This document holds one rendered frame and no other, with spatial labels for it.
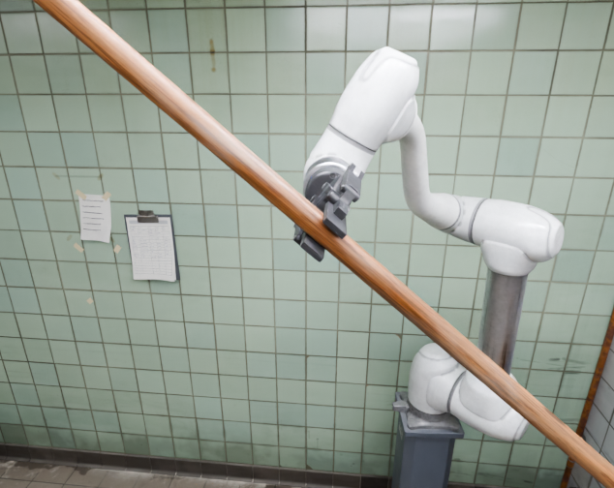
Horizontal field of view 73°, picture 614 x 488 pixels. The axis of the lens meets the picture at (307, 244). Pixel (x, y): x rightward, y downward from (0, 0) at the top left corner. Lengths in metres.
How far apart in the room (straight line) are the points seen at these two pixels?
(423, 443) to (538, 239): 0.87
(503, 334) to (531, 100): 0.94
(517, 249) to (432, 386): 0.59
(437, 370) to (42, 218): 1.85
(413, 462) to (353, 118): 1.31
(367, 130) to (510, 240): 0.55
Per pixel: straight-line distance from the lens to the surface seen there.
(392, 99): 0.74
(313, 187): 0.64
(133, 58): 0.50
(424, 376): 1.51
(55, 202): 2.24
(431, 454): 1.71
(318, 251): 0.47
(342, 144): 0.74
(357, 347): 2.09
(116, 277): 2.22
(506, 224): 1.14
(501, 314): 1.27
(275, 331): 2.08
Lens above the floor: 2.11
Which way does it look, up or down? 21 degrees down
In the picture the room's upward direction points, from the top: straight up
